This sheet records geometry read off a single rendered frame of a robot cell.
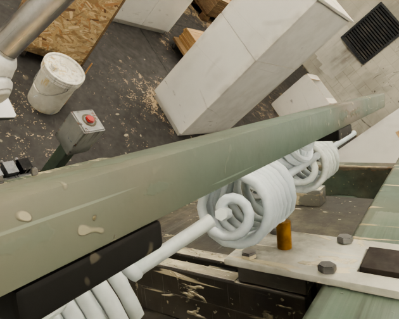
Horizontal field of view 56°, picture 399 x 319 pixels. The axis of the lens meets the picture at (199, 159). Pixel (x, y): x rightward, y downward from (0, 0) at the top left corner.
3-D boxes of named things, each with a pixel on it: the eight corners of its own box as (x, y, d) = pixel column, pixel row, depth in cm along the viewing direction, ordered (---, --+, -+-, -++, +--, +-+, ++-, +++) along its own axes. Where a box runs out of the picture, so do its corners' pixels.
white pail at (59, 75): (56, 87, 296) (83, 44, 271) (71, 117, 289) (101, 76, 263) (17, 85, 271) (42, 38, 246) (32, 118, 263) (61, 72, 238)
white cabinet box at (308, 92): (282, 104, 625) (316, 75, 585) (302, 131, 609) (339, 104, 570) (270, 104, 589) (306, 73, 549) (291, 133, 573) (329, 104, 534)
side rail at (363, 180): (123, 181, 165) (120, 157, 163) (405, 201, 104) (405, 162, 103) (113, 185, 160) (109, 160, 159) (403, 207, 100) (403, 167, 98)
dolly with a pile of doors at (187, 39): (196, 49, 522) (209, 32, 505) (214, 76, 508) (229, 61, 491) (166, 42, 473) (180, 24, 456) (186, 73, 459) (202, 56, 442)
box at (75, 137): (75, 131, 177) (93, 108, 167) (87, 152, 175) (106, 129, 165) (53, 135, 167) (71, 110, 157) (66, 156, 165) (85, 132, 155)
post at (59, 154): (15, 214, 215) (73, 138, 174) (20, 223, 214) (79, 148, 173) (6, 217, 210) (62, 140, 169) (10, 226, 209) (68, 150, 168)
